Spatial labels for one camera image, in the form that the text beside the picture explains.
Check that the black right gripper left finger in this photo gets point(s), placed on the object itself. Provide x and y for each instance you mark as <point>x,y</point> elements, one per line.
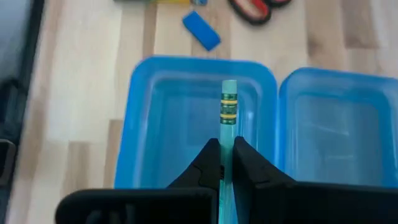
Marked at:
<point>202,174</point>

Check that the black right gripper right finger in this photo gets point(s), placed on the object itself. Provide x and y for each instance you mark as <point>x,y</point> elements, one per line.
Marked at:
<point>258,186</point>

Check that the blue translucent plastic pencil case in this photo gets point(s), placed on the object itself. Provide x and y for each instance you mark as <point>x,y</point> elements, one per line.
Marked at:
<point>174,124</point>

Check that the pencil with green ferrule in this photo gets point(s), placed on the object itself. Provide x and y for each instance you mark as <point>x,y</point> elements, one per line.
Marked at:
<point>229,102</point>

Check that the blue rectangular eraser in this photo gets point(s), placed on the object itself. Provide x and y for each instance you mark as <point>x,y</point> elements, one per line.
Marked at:
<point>201,30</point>

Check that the red and black scissors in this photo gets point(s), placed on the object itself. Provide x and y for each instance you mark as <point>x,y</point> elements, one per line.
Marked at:
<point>252,11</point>

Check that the green yellow crayon box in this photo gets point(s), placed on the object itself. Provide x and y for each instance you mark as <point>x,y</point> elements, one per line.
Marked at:
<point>149,1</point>

